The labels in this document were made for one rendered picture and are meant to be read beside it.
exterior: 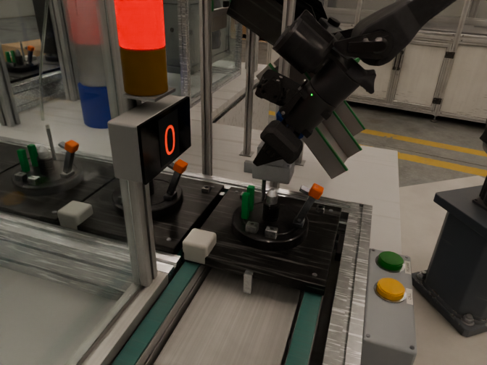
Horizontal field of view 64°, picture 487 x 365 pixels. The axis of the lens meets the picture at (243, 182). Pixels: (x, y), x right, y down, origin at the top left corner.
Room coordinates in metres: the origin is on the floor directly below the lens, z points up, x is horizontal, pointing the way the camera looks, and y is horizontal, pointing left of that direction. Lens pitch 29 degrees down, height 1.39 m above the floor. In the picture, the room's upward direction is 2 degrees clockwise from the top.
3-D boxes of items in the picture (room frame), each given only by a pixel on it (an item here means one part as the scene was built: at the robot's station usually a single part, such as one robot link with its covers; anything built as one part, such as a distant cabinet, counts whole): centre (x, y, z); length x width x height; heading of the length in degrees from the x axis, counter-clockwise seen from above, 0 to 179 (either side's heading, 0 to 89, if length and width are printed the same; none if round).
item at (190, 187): (0.67, 0.19, 1.01); 0.24 x 0.24 x 0.13; 73
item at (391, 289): (0.45, -0.23, 0.96); 0.04 x 0.04 x 0.02
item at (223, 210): (0.60, -0.05, 0.96); 0.24 x 0.24 x 0.02; 73
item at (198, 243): (0.53, 0.07, 0.97); 0.05 x 0.05 x 0.04; 73
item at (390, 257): (0.52, -0.25, 0.96); 0.04 x 0.04 x 0.02
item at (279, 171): (0.60, -0.04, 1.11); 0.08 x 0.04 x 0.07; 73
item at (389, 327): (0.45, -0.23, 0.93); 0.21 x 0.07 x 0.06; 163
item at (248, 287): (0.48, -0.01, 0.95); 0.01 x 0.01 x 0.04; 73
